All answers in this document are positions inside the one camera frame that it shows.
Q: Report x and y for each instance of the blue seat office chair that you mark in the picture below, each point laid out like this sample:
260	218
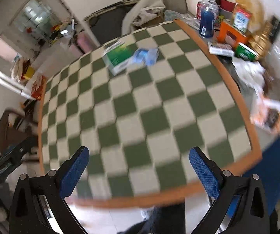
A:
268	170

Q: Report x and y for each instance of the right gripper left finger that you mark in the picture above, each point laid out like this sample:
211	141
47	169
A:
27	213

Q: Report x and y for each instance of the red paper cup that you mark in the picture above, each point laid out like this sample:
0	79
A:
228	5

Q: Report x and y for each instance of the green white medicine box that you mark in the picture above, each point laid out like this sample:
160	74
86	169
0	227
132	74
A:
117	57

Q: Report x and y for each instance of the blue liquid plastic bottle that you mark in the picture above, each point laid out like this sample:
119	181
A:
209	11

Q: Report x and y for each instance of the orange cardboard box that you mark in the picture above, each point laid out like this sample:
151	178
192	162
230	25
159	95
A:
231	35

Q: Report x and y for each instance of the right black trouser leg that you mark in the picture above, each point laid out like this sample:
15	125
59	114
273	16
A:
168	219

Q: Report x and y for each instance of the green white checkered tablecloth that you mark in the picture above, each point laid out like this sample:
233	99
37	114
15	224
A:
140	125

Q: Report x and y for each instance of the gold ornate bottle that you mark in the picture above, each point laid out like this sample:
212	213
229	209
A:
260	41

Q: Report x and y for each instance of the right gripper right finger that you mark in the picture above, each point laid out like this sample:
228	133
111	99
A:
250	214

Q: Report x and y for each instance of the grey sofa with clothes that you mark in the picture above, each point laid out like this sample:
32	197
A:
129	15

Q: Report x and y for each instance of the blue plastic wrapper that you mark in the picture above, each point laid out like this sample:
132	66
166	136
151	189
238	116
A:
145	56

